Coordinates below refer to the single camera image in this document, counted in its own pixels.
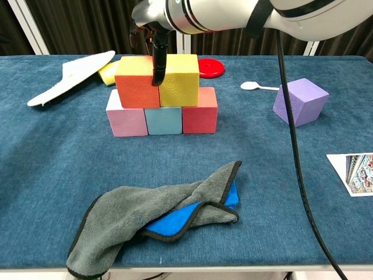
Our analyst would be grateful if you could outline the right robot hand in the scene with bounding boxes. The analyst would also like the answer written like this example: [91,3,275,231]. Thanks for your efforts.
[129,0,175,87]

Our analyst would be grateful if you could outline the orange foam cube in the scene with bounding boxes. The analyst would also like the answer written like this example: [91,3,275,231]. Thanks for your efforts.
[114,55,161,109]

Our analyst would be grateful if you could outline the yellow foam cube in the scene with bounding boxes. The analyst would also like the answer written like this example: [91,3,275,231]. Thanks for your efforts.
[158,54,200,108]

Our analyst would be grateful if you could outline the purple foam cube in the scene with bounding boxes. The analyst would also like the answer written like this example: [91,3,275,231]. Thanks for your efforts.
[272,78,330,128]

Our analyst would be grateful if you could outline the black curtain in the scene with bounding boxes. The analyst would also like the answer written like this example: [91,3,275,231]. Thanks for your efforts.
[0,0,36,56]
[191,27,307,56]
[316,27,373,64]
[26,0,155,55]

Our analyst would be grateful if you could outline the yellow sponge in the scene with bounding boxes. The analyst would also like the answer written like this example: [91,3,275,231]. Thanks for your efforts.
[97,60,121,88]

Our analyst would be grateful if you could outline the red round disc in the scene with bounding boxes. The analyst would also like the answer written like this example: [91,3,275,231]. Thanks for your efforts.
[198,58,226,79]

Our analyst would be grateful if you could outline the white plastic knife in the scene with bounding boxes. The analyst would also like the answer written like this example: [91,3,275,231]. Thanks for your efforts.
[26,50,117,107]

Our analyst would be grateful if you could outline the light blue foam cube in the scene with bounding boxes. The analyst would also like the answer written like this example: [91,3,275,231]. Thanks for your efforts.
[144,106,184,136]

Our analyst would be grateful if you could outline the pink foam cube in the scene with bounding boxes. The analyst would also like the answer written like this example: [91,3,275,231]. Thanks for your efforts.
[105,89,149,137]

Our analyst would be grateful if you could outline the red foam cube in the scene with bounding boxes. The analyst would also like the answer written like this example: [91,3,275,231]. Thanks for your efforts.
[181,86,219,135]

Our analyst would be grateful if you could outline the white plastic spoon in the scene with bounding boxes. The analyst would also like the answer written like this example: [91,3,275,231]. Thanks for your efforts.
[240,81,280,92]

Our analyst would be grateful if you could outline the grey and blue cloth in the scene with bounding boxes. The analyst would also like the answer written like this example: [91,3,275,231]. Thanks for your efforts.
[66,160,243,279]

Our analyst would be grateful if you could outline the blue felt table cover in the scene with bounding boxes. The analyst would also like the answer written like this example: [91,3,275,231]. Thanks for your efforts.
[0,54,373,269]

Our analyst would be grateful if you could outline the printed photo card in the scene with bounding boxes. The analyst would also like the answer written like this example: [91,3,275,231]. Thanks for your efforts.
[326,152,373,198]

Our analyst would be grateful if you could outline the white frame post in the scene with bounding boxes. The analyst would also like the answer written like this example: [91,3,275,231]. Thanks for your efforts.
[302,39,321,56]
[174,30,192,56]
[7,0,50,55]

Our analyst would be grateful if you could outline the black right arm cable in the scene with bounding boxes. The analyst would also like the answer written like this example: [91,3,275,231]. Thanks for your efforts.
[275,29,349,280]

